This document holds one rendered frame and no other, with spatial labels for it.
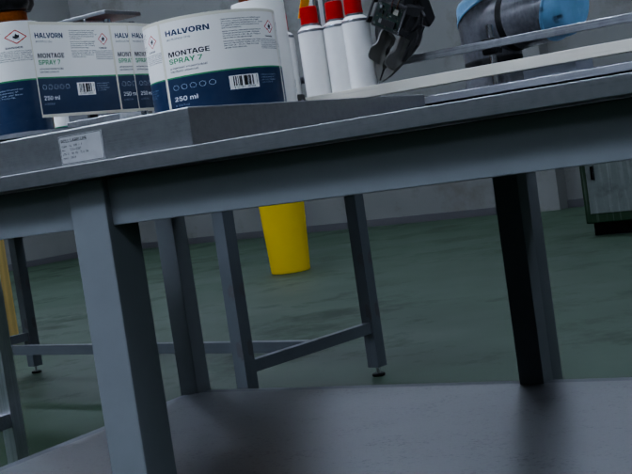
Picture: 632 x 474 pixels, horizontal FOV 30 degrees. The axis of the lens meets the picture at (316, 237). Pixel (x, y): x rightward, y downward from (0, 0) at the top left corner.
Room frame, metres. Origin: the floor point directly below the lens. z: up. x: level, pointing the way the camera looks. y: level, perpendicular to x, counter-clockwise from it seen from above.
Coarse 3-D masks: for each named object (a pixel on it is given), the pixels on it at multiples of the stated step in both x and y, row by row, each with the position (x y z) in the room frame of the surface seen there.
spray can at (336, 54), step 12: (336, 0) 2.22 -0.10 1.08; (336, 12) 2.22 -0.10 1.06; (324, 24) 2.23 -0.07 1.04; (336, 24) 2.21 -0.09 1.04; (324, 36) 2.22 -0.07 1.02; (336, 36) 2.21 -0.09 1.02; (336, 48) 2.21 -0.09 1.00; (336, 60) 2.21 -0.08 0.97; (336, 72) 2.21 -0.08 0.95; (348, 72) 2.21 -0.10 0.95; (336, 84) 2.21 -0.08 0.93; (348, 84) 2.21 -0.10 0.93
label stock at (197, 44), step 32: (160, 32) 1.72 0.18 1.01; (192, 32) 1.70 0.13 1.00; (224, 32) 1.70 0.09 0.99; (256, 32) 1.73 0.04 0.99; (160, 64) 1.73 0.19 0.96; (192, 64) 1.70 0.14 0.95; (224, 64) 1.70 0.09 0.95; (256, 64) 1.72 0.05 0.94; (160, 96) 1.74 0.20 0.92; (192, 96) 1.70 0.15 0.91; (224, 96) 1.70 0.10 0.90; (256, 96) 1.72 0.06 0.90
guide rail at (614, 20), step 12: (576, 24) 2.02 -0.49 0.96; (588, 24) 2.01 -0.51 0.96; (600, 24) 2.00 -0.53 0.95; (612, 24) 1.99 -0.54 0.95; (516, 36) 2.08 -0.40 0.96; (528, 36) 2.07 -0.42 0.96; (540, 36) 2.06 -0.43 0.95; (552, 36) 2.05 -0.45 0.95; (456, 48) 2.14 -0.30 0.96; (468, 48) 2.13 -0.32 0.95; (480, 48) 2.12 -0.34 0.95; (408, 60) 2.19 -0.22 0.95; (420, 60) 2.18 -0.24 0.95
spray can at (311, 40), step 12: (300, 12) 2.25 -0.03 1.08; (312, 12) 2.24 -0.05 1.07; (312, 24) 2.24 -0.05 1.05; (300, 36) 2.24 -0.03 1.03; (312, 36) 2.23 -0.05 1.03; (300, 48) 2.25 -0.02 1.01; (312, 48) 2.23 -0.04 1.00; (324, 48) 2.24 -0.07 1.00; (312, 60) 2.23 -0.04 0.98; (324, 60) 2.24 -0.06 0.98; (312, 72) 2.23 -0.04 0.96; (324, 72) 2.23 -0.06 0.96; (312, 84) 2.23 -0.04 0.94; (324, 84) 2.23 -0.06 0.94
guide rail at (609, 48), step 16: (576, 48) 1.95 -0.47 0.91; (592, 48) 1.93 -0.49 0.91; (608, 48) 1.92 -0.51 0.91; (624, 48) 1.90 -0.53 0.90; (496, 64) 2.02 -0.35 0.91; (512, 64) 2.00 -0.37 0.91; (528, 64) 1.99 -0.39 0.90; (544, 64) 1.97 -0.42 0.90; (400, 80) 2.12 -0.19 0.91; (416, 80) 2.10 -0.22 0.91; (432, 80) 2.08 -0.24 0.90; (448, 80) 2.07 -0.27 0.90; (464, 80) 2.05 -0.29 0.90; (320, 96) 2.20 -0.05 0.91; (336, 96) 2.18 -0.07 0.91; (352, 96) 2.17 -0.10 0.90; (368, 96) 2.15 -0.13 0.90
